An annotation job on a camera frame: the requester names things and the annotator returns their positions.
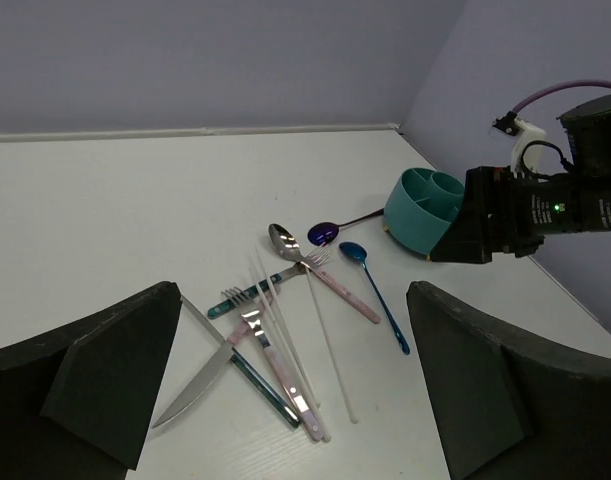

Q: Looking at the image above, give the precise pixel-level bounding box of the fork with teal handle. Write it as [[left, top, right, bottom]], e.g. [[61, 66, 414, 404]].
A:
[[207, 264, 305, 320]]

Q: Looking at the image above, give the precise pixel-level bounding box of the fork with pink handle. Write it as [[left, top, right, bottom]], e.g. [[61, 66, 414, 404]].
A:
[[301, 245, 381, 324]]

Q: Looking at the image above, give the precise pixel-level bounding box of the silver spoon pink handle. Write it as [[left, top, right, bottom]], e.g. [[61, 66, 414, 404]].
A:
[[268, 223, 305, 266]]

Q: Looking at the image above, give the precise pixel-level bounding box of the teal round utensil holder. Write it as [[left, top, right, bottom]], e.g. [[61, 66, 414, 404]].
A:
[[383, 168, 465, 256]]

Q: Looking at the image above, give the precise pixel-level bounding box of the white chopstick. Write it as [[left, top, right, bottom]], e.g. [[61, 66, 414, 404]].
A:
[[306, 269, 360, 424], [249, 267, 331, 442], [255, 248, 321, 407]]

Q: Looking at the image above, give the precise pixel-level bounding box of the dark purple spoon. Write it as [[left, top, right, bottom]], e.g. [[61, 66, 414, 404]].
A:
[[307, 208, 384, 246]]

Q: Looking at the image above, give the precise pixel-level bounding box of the blue spoon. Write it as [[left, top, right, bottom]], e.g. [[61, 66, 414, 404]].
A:
[[338, 241, 411, 356]]

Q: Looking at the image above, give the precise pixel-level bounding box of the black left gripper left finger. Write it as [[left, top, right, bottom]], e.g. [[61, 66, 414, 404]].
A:
[[0, 281, 181, 479]]

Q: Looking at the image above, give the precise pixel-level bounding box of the knife with pink handle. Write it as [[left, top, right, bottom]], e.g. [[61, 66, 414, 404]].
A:
[[151, 322, 249, 429]]

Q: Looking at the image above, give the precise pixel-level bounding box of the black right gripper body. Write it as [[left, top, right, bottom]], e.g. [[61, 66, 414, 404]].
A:
[[429, 166, 611, 264]]

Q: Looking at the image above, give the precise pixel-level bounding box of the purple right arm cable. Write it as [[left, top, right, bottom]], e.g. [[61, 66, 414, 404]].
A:
[[514, 79, 611, 116]]

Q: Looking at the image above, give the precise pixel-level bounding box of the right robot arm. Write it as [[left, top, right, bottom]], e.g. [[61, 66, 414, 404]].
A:
[[428, 94, 611, 264]]

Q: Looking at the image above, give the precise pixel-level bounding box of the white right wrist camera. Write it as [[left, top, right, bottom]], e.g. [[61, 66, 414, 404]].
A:
[[490, 112, 546, 176]]

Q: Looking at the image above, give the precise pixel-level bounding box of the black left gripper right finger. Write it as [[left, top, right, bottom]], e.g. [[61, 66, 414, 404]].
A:
[[407, 281, 611, 479]]

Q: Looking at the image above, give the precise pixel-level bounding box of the knife with teal handle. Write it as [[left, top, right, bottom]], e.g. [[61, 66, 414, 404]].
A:
[[181, 296, 300, 428]]

